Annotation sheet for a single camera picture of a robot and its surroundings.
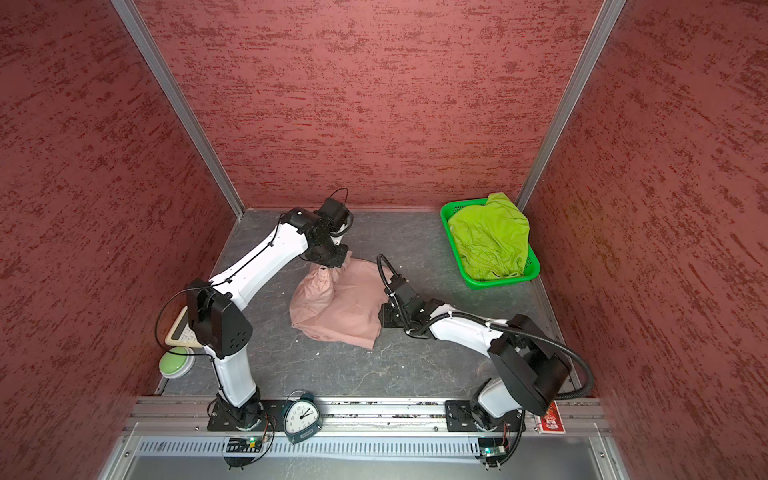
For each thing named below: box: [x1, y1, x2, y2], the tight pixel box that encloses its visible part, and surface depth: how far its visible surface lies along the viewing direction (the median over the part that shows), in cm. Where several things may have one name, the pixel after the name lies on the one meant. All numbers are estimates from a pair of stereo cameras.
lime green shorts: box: [448, 192, 530, 279], surface depth 107 cm
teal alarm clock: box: [283, 393, 322, 444], surface depth 72 cm
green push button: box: [159, 346, 196, 379], surface depth 82 cm
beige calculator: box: [165, 305, 203, 347], surface depth 88 cm
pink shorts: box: [289, 253, 389, 350], surface depth 89 cm
